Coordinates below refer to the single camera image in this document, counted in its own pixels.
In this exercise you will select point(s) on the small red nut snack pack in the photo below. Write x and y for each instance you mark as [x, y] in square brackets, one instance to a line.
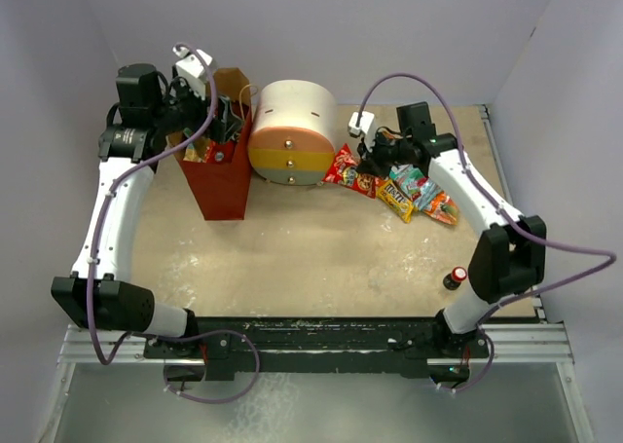
[344, 171]

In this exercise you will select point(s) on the white round drawer cabinet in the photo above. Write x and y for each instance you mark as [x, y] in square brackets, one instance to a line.
[293, 140]

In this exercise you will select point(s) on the red Doritos chip bag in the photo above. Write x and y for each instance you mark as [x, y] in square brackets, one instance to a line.
[217, 153]

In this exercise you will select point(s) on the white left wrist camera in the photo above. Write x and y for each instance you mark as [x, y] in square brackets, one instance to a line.
[190, 66]

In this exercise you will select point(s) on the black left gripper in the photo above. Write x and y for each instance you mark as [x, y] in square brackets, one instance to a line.
[226, 123]

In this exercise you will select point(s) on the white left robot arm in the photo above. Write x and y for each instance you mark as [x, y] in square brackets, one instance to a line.
[97, 294]

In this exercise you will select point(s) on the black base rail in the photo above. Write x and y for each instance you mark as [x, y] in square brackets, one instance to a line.
[402, 345]

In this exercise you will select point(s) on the orange white snack bag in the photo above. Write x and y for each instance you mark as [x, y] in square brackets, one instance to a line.
[443, 209]

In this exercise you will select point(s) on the yellow M&M's candy pack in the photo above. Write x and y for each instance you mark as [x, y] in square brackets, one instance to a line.
[390, 193]

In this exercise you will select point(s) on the gold foil snack bag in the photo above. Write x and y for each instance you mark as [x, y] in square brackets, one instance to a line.
[197, 151]

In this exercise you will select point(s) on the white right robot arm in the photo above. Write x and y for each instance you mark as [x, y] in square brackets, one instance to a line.
[508, 259]

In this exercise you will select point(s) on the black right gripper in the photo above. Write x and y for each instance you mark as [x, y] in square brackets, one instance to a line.
[372, 166]

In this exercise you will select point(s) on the red brown paper bag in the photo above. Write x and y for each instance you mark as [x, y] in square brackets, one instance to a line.
[221, 191]

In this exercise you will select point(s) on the red emergency stop button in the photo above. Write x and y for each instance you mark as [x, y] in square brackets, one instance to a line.
[453, 280]

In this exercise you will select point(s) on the teal candy pouch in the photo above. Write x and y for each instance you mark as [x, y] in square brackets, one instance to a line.
[415, 185]

